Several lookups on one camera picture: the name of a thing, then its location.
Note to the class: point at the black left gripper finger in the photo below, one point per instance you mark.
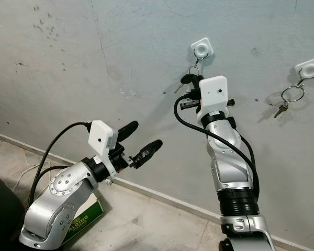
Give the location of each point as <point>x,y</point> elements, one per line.
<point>128,130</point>
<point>149,150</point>

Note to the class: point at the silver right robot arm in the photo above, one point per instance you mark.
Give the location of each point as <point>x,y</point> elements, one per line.
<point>230,157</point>

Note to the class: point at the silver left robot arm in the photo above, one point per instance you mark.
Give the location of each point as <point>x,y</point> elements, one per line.
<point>57,193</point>

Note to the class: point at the person in dark clothes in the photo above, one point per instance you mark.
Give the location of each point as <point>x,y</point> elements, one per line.
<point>2,219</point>

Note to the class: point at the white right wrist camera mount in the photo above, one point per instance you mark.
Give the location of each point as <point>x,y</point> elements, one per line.
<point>214,94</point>

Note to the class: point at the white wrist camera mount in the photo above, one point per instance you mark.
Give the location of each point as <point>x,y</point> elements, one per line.
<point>102,141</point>
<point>214,94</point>

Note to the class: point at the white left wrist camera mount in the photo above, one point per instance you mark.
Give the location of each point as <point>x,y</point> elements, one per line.
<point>102,141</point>

